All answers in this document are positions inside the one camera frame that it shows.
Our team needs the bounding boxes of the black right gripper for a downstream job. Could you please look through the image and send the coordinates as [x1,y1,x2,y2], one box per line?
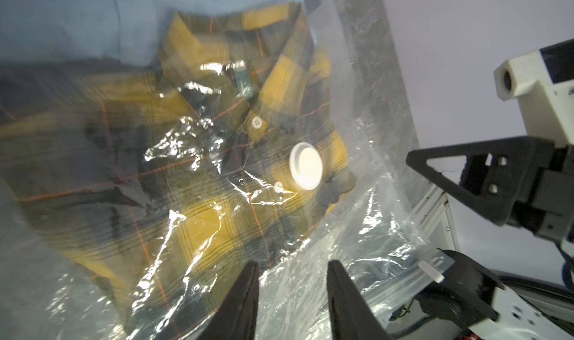
[406,136,573,243]

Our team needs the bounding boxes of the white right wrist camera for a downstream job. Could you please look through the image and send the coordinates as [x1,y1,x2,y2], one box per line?
[493,39,573,147]

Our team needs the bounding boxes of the yellow plaid shirt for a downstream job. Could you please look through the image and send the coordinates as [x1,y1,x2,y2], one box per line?
[1,2,356,339]

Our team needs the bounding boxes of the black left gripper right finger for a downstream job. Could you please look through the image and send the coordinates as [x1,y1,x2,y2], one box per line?
[327,260,390,340]

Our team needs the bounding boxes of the light blue shirt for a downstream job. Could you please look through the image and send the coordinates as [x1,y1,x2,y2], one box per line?
[1,0,303,66]

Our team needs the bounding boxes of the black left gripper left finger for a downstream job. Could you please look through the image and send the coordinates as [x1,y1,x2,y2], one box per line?
[198,261,259,340]

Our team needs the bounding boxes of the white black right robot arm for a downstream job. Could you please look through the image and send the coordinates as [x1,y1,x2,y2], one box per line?
[406,136,573,339]

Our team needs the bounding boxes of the clear plastic vacuum bag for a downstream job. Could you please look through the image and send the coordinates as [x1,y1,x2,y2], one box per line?
[1,0,436,339]

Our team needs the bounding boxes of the white vacuum bag valve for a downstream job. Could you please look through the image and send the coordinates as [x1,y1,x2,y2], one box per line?
[288,142,323,191]

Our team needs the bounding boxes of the white bag slider clip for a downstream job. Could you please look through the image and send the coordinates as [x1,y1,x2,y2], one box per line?
[418,261,445,283]

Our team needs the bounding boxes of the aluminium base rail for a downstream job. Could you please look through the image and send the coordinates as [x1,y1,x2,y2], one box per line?
[413,186,460,251]

